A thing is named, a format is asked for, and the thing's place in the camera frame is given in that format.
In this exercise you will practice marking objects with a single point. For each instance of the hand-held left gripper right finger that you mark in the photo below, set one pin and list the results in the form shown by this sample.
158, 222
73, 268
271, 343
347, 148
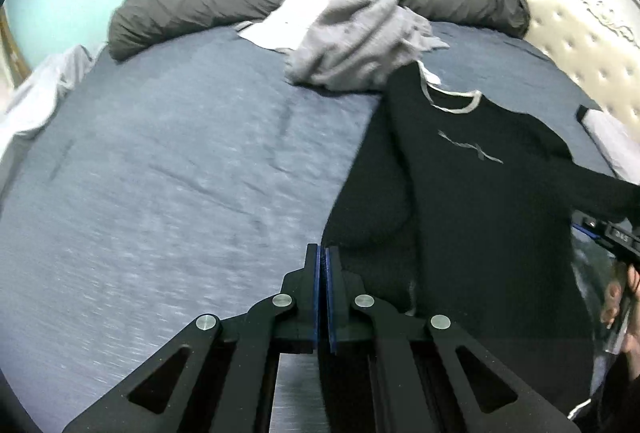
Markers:
330, 308

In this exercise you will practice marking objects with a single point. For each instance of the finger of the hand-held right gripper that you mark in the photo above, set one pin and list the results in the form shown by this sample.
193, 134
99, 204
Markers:
582, 223

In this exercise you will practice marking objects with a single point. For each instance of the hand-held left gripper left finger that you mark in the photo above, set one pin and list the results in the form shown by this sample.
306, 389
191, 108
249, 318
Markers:
315, 303

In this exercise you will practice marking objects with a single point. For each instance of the black sweatshirt with white trim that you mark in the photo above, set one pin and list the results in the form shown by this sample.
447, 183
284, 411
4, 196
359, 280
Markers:
475, 213

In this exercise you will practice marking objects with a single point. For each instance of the person's right hand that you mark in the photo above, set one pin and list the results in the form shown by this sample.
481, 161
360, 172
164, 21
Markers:
611, 300

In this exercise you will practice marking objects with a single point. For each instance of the folded grey cloth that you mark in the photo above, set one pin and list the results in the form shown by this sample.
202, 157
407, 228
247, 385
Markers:
612, 138

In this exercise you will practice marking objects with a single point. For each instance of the cream tufted headboard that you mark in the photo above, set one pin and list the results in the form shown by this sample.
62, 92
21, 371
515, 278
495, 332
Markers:
575, 43

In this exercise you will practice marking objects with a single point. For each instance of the grey garment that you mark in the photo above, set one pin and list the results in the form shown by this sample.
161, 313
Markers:
350, 48

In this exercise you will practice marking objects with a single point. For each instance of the white garment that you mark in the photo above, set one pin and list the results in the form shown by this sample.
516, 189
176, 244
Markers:
280, 25

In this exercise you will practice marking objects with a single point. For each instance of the dark grey rolled duvet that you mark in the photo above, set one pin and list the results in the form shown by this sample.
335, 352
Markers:
175, 13

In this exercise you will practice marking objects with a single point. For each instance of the light grey quilt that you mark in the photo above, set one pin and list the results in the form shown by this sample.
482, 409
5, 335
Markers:
30, 103

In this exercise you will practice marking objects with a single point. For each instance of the wooden frame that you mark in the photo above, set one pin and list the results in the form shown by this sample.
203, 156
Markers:
12, 48

